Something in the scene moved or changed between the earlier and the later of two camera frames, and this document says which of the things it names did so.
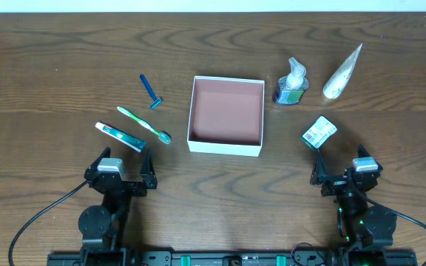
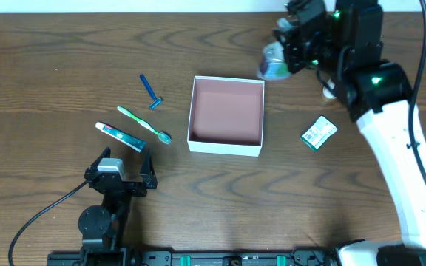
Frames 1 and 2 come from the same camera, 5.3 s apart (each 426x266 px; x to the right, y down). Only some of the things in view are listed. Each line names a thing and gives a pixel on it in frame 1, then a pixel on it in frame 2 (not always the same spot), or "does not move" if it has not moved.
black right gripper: (341, 182) to (294, 49)
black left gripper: (123, 186) does not move
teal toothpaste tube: (120, 137) does not move
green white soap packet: (319, 134) does not move
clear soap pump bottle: (291, 86) to (274, 65)
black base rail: (310, 257) does not move
